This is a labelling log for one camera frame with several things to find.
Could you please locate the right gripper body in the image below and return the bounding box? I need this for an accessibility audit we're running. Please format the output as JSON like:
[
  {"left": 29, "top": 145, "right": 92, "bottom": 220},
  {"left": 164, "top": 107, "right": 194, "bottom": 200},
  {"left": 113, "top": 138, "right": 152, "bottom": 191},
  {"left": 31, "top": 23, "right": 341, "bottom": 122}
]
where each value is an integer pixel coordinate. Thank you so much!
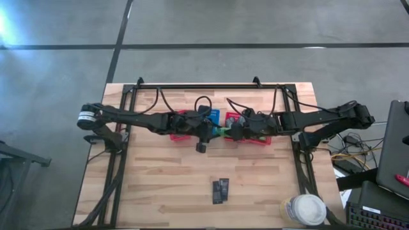
[{"left": 242, "top": 114, "right": 279, "bottom": 137}]

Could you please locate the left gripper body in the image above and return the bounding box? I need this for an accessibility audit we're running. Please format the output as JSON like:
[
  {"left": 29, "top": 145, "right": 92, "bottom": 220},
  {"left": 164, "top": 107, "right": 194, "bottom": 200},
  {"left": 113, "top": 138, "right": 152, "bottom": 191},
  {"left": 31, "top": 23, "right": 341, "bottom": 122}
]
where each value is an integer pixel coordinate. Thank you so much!
[{"left": 190, "top": 117, "right": 214, "bottom": 143}]

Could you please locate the red plastic basket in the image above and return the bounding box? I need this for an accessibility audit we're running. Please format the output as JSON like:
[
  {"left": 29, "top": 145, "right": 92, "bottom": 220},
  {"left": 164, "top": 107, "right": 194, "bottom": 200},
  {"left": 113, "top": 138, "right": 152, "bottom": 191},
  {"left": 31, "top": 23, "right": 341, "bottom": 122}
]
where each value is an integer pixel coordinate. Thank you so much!
[
  {"left": 169, "top": 110, "right": 192, "bottom": 142},
  {"left": 224, "top": 111, "right": 249, "bottom": 144},
  {"left": 247, "top": 135, "right": 272, "bottom": 146}
]

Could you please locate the blue plastic basket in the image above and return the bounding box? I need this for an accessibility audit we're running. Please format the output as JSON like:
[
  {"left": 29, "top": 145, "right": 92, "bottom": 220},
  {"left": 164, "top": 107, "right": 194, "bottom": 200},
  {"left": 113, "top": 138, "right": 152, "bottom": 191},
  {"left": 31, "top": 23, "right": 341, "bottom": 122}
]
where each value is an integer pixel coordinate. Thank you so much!
[{"left": 204, "top": 109, "right": 221, "bottom": 128}]

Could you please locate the tub with white lid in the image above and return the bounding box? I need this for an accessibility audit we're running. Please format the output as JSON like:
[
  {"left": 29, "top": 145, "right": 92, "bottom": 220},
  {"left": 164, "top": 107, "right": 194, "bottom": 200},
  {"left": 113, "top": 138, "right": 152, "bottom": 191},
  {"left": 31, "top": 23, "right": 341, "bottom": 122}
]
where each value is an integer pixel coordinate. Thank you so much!
[{"left": 279, "top": 194, "right": 327, "bottom": 226}]

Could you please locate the grey laptop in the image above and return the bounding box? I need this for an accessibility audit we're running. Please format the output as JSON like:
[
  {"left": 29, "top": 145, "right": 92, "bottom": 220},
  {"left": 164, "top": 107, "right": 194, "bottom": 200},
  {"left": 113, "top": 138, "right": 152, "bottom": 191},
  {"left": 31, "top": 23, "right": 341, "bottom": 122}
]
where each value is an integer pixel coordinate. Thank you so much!
[{"left": 375, "top": 99, "right": 409, "bottom": 201}]

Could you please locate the black case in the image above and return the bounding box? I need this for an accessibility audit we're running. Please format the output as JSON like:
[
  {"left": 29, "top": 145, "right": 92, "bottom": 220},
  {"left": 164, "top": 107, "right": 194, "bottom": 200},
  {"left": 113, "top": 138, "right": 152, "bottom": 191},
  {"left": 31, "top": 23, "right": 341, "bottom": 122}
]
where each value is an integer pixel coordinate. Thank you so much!
[{"left": 357, "top": 180, "right": 409, "bottom": 213}]

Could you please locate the backlit keyboard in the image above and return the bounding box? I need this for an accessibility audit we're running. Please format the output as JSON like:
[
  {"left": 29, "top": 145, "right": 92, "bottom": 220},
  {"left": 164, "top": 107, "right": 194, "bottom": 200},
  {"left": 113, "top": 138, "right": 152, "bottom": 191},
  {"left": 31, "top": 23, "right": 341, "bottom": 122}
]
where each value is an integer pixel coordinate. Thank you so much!
[{"left": 346, "top": 201, "right": 409, "bottom": 230}]

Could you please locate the black floor stand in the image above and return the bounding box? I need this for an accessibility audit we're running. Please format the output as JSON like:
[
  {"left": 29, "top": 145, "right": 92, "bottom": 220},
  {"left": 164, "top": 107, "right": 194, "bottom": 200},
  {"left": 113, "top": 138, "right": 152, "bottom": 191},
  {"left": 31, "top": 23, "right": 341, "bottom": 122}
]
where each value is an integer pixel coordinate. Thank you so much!
[{"left": 0, "top": 140, "right": 52, "bottom": 230}]

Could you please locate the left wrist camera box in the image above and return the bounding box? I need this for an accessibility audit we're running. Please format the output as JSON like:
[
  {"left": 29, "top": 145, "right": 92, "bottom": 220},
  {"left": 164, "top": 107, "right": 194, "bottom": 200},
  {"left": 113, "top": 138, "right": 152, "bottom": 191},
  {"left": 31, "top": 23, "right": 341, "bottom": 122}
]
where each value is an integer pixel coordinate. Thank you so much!
[{"left": 197, "top": 104, "right": 212, "bottom": 118}]

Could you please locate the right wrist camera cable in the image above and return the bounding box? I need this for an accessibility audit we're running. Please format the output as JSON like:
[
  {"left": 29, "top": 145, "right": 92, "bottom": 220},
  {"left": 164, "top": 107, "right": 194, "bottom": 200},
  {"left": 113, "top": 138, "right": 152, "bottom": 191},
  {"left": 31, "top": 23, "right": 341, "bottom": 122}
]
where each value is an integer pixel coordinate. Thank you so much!
[{"left": 226, "top": 97, "right": 253, "bottom": 121}]

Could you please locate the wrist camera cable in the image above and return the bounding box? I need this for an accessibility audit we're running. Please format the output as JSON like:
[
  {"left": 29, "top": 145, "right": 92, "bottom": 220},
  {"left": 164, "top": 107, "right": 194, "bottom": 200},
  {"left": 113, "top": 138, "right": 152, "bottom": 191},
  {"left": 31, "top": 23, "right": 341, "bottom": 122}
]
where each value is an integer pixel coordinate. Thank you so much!
[
  {"left": 194, "top": 95, "right": 213, "bottom": 118},
  {"left": 226, "top": 97, "right": 253, "bottom": 121}
]

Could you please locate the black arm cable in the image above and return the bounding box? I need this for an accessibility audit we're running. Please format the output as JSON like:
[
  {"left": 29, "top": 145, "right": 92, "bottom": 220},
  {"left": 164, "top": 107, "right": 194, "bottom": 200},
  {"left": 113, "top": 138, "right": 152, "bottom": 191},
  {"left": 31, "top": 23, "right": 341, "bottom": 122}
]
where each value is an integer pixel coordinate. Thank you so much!
[
  {"left": 92, "top": 88, "right": 160, "bottom": 116},
  {"left": 282, "top": 88, "right": 357, "bottom": 114},
  {"left": 270, "top": 84, "right": 279, "bottom": 119},
  {"left": 158, "top": 88, "right": 176, "bottom": 114}
]

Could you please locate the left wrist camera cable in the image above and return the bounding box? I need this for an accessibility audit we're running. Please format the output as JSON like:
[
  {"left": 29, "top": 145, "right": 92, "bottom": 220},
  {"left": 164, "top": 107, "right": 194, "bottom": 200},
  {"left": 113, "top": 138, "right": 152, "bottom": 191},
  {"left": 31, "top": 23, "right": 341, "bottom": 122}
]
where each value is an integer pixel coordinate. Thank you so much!
[{"left": 194, "top": 95, "right": 213, "bottom": 118}]

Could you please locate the black aluminium rig frame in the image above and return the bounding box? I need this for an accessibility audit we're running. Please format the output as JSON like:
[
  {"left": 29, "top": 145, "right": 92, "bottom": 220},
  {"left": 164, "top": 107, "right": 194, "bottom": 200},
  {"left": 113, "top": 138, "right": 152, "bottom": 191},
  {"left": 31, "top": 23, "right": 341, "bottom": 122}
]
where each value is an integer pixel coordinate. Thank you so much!
[{"left": 72, "top": 75, "right": 348, "bottom": 229}]

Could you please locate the yellow cable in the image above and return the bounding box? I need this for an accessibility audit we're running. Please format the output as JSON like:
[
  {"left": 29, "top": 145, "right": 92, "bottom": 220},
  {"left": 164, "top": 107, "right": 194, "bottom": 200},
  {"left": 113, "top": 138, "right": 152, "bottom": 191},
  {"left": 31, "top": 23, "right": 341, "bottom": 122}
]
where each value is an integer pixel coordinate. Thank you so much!
[{"left": 330, "top": 152, "right": 367, "bottom": 170}]

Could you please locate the red tool handle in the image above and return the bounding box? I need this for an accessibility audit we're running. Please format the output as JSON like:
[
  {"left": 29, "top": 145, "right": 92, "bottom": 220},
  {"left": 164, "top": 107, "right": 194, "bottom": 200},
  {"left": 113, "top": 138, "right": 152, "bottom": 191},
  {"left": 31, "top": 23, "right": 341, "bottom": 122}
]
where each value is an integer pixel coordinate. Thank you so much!
[{"left": 394, "top": 174, "right": 409, "bottom": 188}]

